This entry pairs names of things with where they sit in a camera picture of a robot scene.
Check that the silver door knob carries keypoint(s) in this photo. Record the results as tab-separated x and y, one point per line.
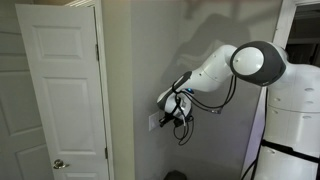
59	164

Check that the white light switch plate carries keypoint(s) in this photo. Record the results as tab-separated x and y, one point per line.
154	120

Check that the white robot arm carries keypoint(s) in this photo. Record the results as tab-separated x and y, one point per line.
290	146

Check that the white panel door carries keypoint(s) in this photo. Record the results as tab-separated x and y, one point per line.
60	44

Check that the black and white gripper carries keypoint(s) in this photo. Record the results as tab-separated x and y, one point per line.
177	107

